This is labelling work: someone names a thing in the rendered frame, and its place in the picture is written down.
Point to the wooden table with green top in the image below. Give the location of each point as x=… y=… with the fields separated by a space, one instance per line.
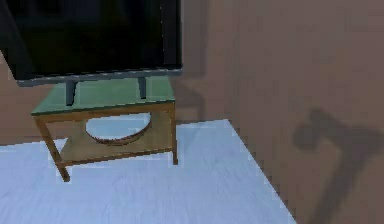
x=110 y=100

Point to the black television set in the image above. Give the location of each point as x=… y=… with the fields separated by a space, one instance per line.
x=90 y=36

